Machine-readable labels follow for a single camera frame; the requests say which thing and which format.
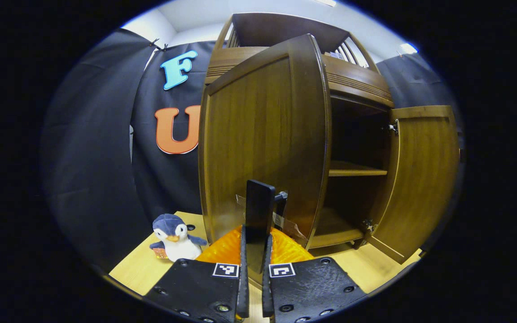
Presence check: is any penguin plush toy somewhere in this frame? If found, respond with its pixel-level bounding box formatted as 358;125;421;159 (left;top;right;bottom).
149;214;208;262

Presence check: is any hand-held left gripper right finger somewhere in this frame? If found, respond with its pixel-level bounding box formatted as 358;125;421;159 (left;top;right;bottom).
262;227;368;323

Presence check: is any black backdrop cloth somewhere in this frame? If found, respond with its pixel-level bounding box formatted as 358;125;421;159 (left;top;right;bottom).
41;29;456;270

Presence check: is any wooden double-door shoe cabinet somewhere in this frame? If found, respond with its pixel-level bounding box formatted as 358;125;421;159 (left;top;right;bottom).
205;13;396;249

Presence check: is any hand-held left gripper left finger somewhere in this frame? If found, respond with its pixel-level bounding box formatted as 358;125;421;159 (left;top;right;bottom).
144;224;250;323

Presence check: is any wooden shoe cabinet door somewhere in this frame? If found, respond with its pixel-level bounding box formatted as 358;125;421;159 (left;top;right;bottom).
368;105;461;264
198;34;332;288

